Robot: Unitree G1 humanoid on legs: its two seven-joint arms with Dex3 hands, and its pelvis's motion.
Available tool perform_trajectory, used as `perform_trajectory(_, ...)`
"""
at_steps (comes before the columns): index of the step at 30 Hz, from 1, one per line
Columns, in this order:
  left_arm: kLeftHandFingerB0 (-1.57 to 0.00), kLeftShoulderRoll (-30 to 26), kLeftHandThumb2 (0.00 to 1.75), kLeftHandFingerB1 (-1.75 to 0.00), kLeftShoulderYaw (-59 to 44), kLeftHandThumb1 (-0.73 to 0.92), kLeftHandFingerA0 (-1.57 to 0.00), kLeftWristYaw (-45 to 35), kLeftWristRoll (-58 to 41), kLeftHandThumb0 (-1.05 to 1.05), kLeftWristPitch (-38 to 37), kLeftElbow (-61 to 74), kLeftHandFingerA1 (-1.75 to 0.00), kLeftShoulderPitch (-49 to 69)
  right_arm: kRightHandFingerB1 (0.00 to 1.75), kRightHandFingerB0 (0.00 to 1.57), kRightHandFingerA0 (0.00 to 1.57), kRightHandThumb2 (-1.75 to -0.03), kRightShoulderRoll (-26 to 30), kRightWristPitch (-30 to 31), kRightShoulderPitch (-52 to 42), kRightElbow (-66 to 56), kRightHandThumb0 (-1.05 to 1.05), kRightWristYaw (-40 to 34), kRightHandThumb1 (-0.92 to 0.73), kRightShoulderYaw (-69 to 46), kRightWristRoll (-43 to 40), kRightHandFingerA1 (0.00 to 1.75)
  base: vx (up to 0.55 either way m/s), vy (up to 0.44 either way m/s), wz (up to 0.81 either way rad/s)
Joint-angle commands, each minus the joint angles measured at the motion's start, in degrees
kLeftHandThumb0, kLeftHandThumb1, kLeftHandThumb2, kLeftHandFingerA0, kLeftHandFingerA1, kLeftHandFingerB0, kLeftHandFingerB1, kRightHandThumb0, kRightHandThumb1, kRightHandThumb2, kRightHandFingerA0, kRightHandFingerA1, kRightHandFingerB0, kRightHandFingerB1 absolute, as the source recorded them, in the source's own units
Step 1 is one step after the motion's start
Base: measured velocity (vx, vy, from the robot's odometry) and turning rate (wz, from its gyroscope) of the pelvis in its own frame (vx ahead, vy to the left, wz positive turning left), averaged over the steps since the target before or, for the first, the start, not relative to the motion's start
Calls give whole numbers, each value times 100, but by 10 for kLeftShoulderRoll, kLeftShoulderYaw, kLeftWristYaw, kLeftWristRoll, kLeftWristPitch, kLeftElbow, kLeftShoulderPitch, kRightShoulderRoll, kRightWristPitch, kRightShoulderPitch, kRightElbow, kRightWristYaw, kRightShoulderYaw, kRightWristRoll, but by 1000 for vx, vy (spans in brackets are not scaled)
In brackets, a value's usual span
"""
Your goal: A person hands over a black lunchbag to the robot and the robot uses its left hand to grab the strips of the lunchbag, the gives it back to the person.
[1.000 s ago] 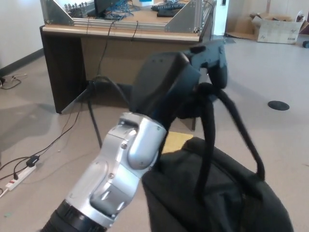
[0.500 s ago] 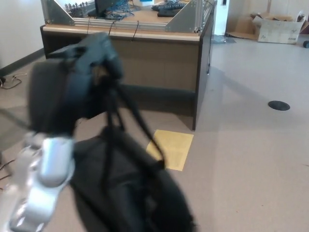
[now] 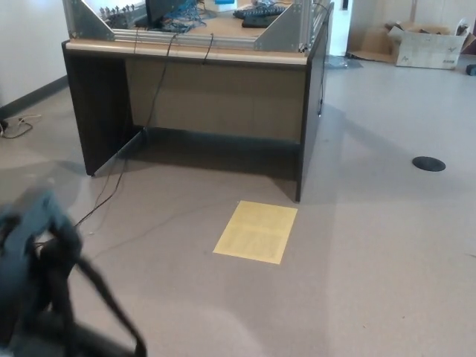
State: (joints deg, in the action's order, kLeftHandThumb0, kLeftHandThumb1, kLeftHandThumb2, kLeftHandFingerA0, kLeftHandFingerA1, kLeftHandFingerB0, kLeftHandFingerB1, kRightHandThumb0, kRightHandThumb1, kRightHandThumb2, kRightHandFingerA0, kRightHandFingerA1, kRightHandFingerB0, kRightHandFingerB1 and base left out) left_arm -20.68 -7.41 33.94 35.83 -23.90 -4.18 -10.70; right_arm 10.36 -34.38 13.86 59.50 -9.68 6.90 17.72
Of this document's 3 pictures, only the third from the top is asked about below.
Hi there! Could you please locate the long black power cable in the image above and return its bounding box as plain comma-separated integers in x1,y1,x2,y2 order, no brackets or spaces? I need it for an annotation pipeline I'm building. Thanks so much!
74,33,180,228

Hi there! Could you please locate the open cardboard box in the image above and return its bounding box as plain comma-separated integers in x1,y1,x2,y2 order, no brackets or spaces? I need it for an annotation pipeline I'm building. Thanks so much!
385,22,476,71

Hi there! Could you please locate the yellow paper sheet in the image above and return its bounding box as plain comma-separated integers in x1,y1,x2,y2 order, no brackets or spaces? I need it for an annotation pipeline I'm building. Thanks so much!
212,200,299,266

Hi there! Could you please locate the flattened brown cardboard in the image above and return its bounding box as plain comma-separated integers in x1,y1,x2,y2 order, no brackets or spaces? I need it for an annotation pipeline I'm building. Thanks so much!
345,25,398,64

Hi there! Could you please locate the aluminium extrusion frame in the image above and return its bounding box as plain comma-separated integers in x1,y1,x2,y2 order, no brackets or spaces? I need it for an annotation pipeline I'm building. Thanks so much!
62,0,334,53

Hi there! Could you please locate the black lunch bag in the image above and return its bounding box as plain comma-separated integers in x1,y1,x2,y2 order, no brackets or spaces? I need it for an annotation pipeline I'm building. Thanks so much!
22,222,149,357

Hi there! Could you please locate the black keyboard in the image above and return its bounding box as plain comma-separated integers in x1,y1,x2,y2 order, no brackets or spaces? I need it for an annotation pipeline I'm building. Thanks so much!
233,6,289,19

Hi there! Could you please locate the flat black device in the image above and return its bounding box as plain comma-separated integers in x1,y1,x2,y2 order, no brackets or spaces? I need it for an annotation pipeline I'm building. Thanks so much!
241,15,278,29

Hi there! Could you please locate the dark wood office desk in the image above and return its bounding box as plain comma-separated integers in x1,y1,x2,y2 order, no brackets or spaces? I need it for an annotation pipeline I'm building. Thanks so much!
61,1,335,203

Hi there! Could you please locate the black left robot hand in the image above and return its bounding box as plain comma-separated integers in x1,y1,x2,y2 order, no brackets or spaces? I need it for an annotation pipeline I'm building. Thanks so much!
0,189,83,272

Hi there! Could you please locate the blue cable bundle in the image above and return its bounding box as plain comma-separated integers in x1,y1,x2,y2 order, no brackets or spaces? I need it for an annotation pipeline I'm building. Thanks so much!
161,0,208,34

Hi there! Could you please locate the black coiled floor cable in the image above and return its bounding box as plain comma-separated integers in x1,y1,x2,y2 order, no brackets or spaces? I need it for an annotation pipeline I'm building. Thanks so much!
0,118,33,139

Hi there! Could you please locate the black round floor cover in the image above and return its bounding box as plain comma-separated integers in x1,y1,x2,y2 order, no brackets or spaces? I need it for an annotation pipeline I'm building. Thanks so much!
411,156,446,173

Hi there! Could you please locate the thin black hanging cable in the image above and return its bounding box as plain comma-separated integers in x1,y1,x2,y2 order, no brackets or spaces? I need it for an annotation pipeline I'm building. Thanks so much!
312,1,334,118

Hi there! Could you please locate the black computer monitor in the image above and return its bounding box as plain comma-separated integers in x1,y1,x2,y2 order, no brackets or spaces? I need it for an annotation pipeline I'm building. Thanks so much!
144,0,187,27

